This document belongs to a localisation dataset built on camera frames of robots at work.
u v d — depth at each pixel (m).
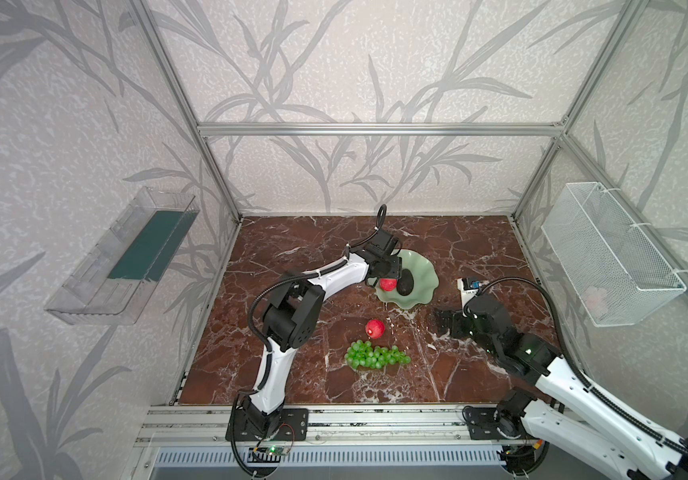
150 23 0.72
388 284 0.95
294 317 0.53
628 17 0.71
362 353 0.82
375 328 0.86
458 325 0.68
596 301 0.73
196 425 0.76
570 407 0.50
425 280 0.98
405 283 0.96
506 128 0.96
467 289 0.68
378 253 0.76
